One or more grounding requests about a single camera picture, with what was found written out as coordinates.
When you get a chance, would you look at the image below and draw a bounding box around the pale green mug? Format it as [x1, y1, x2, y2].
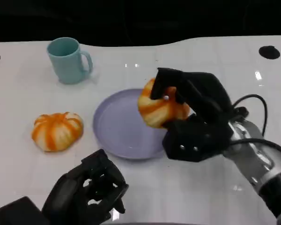
[46, 37, 94, 85]

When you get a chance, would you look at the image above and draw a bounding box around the black backdrop cloth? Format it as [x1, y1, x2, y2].
[0, 0, 281, 48]

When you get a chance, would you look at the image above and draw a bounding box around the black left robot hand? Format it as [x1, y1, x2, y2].
[41, 149, 129, 225]

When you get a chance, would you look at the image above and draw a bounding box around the lilac plate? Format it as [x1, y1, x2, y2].
[93, 88, 172, 161]

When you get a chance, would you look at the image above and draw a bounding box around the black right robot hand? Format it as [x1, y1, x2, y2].
[149, 67, 235, 163]

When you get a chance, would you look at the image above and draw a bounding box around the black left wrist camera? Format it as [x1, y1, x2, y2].
[0, 196, 50, 225]

